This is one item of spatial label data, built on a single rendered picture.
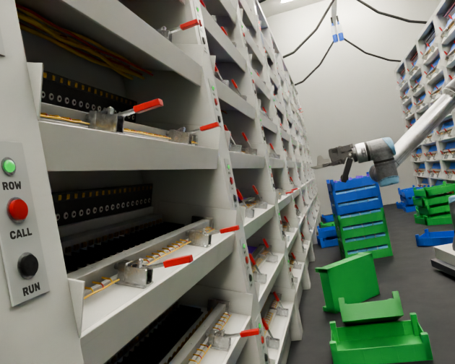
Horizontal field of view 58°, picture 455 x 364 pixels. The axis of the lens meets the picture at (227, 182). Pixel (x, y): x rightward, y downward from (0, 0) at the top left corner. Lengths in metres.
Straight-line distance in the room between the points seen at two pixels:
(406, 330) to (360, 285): 0.46
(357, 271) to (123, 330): 1.67
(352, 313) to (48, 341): 1.28
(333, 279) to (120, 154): 1.54
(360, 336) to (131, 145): 1.30
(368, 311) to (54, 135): 1.30
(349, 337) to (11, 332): 1.45
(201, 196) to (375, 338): 0.96
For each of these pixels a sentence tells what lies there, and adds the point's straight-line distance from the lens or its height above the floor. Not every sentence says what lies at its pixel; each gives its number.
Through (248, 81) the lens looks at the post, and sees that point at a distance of 1.68.
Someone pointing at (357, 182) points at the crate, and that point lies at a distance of 2.84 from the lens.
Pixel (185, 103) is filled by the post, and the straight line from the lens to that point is 0.99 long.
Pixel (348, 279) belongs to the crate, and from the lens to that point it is 2.02.
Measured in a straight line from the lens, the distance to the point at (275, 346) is 1.30.
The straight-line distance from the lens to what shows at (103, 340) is 0.45.
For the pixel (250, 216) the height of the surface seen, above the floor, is 0.55.
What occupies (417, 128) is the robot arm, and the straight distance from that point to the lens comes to 2.18.
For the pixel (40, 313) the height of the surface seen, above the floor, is 0.57.
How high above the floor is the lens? 0.64
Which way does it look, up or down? 1 degrees up
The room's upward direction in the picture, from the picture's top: 11 degrees counter-clockwise
